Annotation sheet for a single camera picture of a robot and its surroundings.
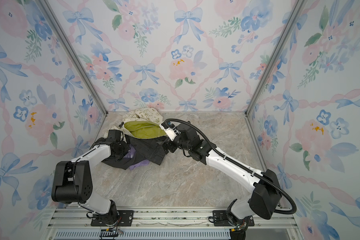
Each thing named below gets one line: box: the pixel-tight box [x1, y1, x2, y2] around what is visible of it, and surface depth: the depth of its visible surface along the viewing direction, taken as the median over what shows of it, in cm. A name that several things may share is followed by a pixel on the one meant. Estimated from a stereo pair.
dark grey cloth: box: [101, 134, 167, 170], surface depth 92 cm
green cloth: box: [124, 121, 166, 139], surface depth 99 cm
